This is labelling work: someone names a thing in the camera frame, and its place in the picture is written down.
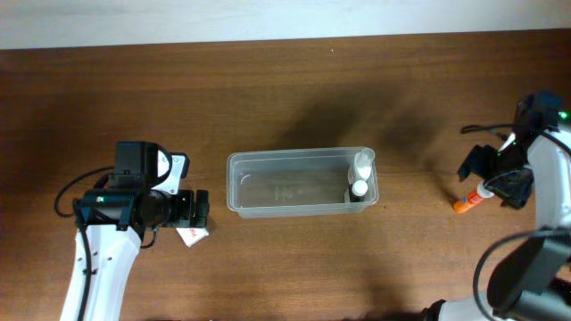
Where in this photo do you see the white bottle clear cap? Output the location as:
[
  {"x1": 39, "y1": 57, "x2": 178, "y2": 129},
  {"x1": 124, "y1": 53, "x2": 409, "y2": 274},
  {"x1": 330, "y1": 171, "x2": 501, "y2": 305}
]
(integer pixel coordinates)
[{"x1": 348, "y1": 148, "x2": 376, "y2": 185}]

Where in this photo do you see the clear plastic container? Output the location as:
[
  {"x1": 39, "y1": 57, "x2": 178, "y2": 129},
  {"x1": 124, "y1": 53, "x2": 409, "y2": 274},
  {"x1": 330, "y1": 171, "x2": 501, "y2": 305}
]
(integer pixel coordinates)
[{"x1": 227, "y1": 146, "x2": 379, "y2": 218}]

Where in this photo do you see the white Panadol medicine box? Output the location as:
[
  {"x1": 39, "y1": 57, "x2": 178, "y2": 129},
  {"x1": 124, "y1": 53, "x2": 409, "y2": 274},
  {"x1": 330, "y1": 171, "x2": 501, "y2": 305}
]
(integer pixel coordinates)
[{"x1": 177, "y1": 227, "x2": 209, "y2": 247}]

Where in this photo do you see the black bottle white cap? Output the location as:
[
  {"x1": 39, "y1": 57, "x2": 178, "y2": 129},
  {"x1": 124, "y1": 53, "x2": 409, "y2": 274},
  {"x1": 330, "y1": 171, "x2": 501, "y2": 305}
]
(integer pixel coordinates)
[{"x1": 343, "y1": 180, "x2": 368, "y2": 203}]

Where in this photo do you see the orange tube white cap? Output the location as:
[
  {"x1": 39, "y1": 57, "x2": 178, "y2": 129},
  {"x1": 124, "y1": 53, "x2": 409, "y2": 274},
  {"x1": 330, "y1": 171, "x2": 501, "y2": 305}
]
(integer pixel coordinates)
[{"x1": 453, "y1": 185, "x2": 494, "y2": 214}]

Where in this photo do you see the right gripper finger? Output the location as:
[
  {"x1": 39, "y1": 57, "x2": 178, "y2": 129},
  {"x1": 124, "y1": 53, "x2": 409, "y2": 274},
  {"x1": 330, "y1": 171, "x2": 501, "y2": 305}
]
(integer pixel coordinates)
[
  {"x1": 490, "y1": 180, "x2": 534, "y2": 210},
  {"x1": 457, "y1": 145, "x2": 496, "y2": 182}
]

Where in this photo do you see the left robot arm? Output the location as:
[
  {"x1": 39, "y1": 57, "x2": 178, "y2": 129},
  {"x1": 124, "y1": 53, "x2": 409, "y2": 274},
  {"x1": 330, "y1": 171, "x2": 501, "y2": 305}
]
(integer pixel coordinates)
[{"x1": 61, "y1": 141, "x2": 210, "y2": 320}]

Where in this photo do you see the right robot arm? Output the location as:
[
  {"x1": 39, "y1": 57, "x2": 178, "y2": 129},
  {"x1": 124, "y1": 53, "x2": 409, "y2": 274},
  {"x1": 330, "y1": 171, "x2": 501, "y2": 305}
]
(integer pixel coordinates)
[{"x1": 419, "y1": 91, "x2": 570, "y2": 321}]

